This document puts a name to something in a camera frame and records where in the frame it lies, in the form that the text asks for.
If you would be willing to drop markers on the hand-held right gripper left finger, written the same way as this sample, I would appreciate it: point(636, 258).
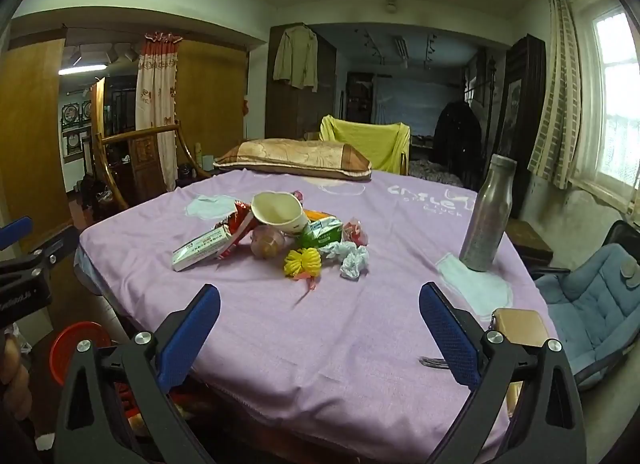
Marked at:
point(190, 334)

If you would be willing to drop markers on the brown patterned pillow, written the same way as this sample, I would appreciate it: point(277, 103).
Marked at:
point(295, 156)

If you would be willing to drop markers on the dark framed picture panel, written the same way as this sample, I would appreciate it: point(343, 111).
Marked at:
point(515, 108)

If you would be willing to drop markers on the orange purple box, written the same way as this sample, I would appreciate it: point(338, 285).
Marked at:
point(317, 215)

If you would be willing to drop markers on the white paper cup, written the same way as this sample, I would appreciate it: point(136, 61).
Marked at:
point(277, 211)

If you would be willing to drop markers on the stainless steel bottle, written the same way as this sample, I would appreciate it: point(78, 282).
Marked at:
point(485, 219)

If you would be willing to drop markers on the pale blue hanging sheet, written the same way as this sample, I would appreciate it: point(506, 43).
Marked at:
point(415, 103)

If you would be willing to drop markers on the dark wooden wardrobe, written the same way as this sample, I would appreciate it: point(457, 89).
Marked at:
point(300, 113)

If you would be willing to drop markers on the blue cushioned chair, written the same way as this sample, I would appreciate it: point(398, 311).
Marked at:
point(590, 304)

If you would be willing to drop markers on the fluorescent tube light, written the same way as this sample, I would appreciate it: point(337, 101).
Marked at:
point(82, 68)

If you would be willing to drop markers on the red printed white curtain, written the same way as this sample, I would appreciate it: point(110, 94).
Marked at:
point(156, 103)

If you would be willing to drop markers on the chair with yellow cover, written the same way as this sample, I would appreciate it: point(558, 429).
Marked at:
point(365, 143)

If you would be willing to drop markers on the black coat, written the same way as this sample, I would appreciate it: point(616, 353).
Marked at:
point(456, 143)

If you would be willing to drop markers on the green drink carton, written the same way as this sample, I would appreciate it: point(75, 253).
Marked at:
point(320, 234)

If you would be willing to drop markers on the person's left hand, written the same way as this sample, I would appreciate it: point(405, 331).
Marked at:
point(12, 379)

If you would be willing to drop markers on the tan wallet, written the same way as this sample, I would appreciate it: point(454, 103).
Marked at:
point(520, 326)

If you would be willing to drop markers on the red white candy wrapper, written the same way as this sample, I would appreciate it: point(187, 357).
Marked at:
point(356, 231)

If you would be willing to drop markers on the beige jacket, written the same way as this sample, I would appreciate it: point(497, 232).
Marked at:
point(296, 58)

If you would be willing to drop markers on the framed decorative plate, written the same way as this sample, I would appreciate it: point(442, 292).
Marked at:
point(71, 114)

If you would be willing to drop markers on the yellow ribbon bow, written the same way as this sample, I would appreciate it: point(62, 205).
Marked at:
point(302, 263)

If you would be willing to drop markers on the red snack wrapper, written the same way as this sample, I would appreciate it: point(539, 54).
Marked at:
point(240, 224)

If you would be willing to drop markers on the window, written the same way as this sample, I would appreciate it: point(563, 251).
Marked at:
point(615, 93)

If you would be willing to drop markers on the black hair clip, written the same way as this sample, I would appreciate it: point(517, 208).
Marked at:
point(432, 362)

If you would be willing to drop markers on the dark patterned blanket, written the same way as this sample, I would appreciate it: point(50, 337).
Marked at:
point(432, 168)

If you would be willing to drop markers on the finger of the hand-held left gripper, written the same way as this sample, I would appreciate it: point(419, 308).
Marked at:
point(52, 246)
point(15, 233)

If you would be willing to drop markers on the white tissue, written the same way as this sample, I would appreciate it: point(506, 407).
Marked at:
point(352, 259)

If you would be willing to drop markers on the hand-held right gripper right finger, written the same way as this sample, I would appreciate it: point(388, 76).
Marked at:
point(450, 334)

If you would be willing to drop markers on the checked beige curtain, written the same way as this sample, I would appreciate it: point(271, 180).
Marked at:
point(555, 93)

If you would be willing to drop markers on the wooden side table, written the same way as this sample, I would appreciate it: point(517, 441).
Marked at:
point(527, 241)

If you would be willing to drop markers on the long white green box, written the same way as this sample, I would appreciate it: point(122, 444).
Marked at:
point(200, 250)

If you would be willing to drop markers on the wooden armchair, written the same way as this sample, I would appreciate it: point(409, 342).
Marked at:
point(140, 158)

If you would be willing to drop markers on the red mesh basket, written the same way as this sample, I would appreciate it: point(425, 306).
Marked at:
point(67, 349)

